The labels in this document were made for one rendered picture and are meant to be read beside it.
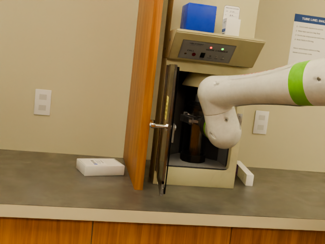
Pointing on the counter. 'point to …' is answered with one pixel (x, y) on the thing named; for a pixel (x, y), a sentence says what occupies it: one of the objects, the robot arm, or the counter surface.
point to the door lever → (157, 125)
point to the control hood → (254, 51)
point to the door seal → (171, 130)
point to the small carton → (231, 26)
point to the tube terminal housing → (204, 175)
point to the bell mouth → (195, 79)
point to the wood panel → (142, 89)
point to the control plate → (193, 45)
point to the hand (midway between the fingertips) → (197, 117)
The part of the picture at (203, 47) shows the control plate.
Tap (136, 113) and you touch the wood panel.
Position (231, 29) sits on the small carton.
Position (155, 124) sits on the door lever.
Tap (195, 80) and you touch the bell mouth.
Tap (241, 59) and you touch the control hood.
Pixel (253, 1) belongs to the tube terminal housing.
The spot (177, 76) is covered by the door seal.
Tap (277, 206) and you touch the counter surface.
